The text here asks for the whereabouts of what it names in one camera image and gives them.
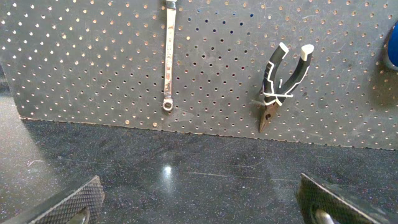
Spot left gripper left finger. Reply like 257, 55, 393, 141
0, 175, 106, 224

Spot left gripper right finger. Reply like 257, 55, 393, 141
294, 172, 396, 224

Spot black and white pliers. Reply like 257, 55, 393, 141
258, 42, 315, 134

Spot roll of blue tape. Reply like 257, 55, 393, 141
387, 21, 398, 68

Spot black pegboard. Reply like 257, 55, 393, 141
0, 0, 398, 152

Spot wrench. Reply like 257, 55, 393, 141
162, 0, 177, 112

